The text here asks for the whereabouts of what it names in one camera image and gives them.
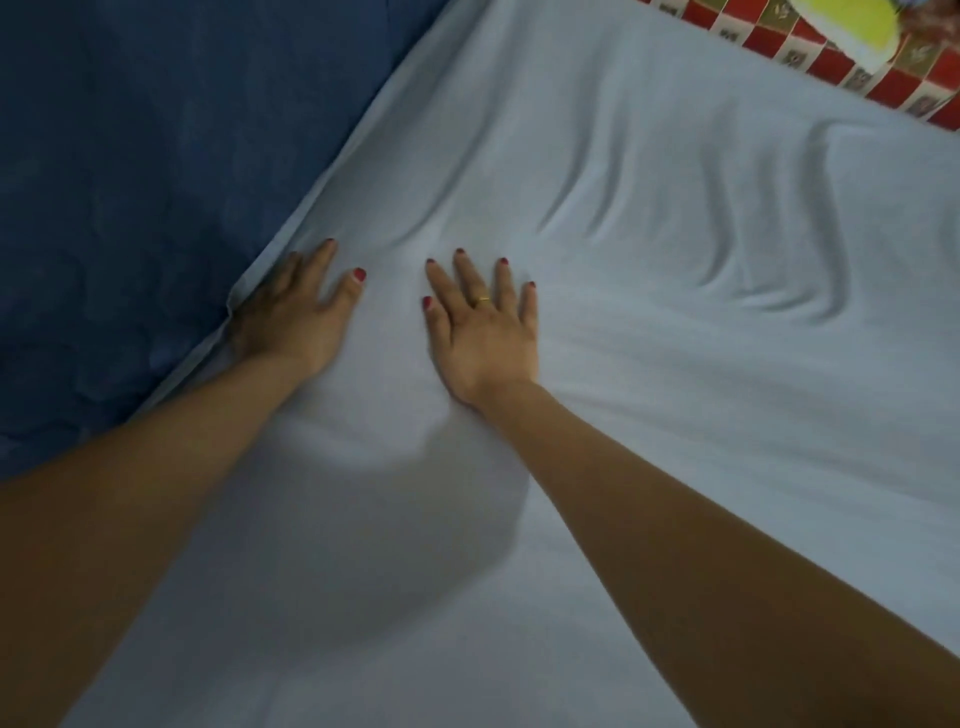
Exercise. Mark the person's right hand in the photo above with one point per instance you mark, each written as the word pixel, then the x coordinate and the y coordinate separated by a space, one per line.
pixel 484 345

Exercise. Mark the person's left hand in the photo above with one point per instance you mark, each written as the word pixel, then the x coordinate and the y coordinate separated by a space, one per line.
pixel 289 322

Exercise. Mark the person's right middle finger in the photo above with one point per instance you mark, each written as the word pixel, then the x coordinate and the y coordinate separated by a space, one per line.
pixel 472 281

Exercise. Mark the person's right thumb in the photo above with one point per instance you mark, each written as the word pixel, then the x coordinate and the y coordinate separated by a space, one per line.
pixel 435 319

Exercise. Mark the person's right little finger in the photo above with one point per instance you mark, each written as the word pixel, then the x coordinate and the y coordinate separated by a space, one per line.
pixel 529 307

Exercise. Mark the person's left middle finger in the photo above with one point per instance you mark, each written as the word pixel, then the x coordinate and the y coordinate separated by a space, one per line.
pixel 287 271

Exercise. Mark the person's left thumb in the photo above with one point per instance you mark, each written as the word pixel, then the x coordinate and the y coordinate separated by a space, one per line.
pixel 349 292

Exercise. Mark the light blue bed sheet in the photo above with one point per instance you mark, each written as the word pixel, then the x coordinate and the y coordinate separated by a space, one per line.
pixel 637 262

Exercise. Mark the person's right forearm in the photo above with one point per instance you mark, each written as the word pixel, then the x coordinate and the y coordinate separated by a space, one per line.
pixel 705 570

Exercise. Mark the person's left forearm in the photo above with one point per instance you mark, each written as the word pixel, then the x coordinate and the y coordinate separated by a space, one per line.
pixel 127 517

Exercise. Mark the dark blue mattress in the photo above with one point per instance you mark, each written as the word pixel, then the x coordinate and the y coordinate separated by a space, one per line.
pixel 135 172

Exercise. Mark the red checkered cloth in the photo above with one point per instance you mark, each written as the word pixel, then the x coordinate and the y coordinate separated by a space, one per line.
pixel 832 64

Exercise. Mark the yellow cloth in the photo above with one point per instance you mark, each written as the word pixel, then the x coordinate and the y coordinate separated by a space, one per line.
pixel 855 21

